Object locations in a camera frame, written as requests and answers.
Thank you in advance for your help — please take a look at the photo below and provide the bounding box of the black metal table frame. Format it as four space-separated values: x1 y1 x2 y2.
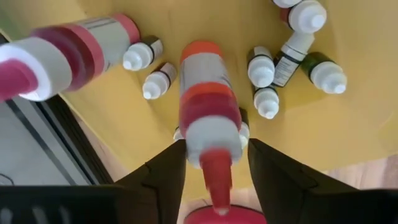
0 30 114 186

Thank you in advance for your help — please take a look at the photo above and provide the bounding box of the yellow plastic tray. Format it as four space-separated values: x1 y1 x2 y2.
58 0 398 203

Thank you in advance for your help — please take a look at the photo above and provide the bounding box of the small brown dropper bottle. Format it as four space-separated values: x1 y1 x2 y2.
247 45 276 88

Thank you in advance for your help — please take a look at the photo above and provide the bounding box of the small green dropper bottle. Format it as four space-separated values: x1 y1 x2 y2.
300 52 348 95

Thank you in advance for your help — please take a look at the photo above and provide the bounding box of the red desk lamp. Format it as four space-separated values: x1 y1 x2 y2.
183 204 268 224

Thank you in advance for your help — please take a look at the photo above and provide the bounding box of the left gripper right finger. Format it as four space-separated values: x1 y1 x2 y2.
247 138 398 224

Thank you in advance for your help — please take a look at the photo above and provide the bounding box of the large pink cap bottle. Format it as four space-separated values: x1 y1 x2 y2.
0 12 141 103

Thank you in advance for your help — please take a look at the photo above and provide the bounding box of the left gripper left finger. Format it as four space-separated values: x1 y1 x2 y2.
0 139 187 224

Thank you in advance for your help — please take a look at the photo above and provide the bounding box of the large red cap bottle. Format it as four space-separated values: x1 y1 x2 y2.
178 40 243 217

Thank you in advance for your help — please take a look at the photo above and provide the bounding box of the small teal dropper bottle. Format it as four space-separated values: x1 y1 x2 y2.
272 30 315 88

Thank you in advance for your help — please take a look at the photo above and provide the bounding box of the small orange label dropper bottle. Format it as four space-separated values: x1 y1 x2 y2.
142 62 178 101

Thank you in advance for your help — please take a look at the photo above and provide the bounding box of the small black dropper bottle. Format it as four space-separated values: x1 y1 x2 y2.
238 107 251 149

